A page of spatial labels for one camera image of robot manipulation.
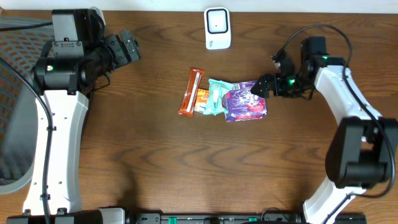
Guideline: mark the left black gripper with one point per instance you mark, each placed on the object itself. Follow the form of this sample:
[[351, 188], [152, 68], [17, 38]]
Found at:
[[117, 51]]

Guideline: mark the purple snack packet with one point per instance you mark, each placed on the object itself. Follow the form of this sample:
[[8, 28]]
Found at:
[[242, 105]]

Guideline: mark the orange chocolate wafer bar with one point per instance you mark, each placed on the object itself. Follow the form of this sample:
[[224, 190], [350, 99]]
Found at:
[[190, 95]]

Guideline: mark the small orange snack box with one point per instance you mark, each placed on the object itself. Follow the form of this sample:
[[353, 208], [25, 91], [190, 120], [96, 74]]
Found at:
[[201, 100]]

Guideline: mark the grey plastic mesh basket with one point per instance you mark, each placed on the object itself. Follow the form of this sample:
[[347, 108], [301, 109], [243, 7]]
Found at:
[[22, 41]]

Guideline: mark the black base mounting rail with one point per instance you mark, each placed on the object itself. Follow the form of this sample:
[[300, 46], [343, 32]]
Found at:
[[269, 217]]

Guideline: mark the white barcode scanner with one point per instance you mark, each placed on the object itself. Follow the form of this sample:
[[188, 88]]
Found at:
[[217, 28]]

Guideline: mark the teal snack packet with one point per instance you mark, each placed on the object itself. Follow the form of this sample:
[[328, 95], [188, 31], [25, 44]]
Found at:
[[217, 90]]

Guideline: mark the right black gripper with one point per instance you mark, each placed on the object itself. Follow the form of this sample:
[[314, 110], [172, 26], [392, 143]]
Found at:
[[278, 90]]

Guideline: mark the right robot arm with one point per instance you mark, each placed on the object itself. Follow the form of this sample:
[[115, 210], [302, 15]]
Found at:
[[362, 151]]

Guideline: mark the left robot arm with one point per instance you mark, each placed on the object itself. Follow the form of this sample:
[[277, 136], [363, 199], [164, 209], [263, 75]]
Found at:
[[62, 81]]

